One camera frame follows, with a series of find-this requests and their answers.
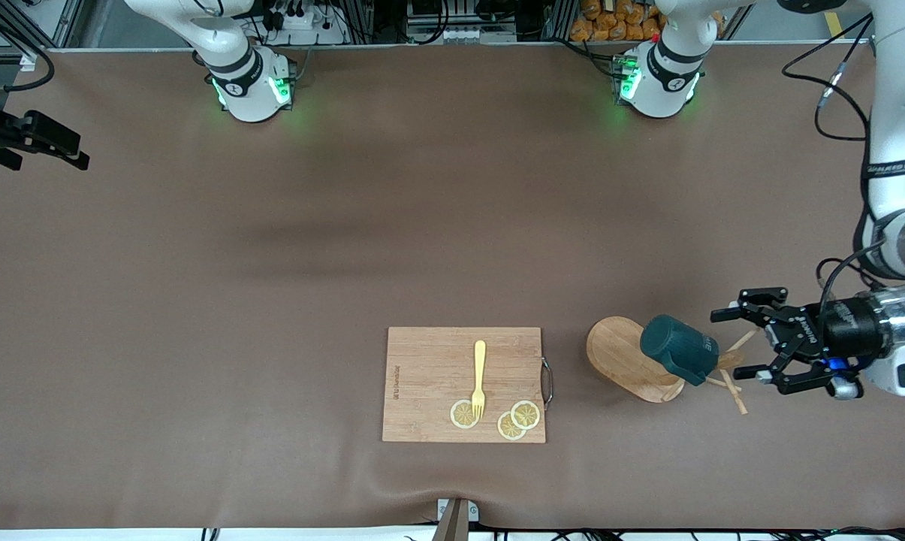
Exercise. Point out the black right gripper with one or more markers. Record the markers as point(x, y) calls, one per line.
point(15, 134)

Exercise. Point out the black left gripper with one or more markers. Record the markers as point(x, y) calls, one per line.
point(845, 328)

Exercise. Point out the dark teal mug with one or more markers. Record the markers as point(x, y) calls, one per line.
point(677, 349)

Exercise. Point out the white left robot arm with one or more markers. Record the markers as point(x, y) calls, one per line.
point(903, 113)

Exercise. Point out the wooden mug tree rack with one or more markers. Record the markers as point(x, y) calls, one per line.
point(617, 353)

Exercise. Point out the lemon slice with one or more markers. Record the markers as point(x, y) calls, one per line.
point(460, 415)
point(508, 428)
point(527, 415)

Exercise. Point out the yellow plastic fork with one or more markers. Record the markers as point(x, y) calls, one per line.
point(480, 361)

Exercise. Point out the white power strip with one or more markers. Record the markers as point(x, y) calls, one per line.
point(302, 22)

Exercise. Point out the bamboo cutting board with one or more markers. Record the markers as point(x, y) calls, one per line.
point(429, 376)

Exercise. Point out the orange snack bags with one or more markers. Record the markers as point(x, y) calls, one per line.
point(610, 19)

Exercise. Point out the grey electronics box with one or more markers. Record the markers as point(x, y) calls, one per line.
point(460, 34)

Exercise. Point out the aluminium frame extrusion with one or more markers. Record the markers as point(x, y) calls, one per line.
point(67, 22)

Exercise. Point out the aluminium camera post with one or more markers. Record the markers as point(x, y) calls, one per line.
point(452, 526)

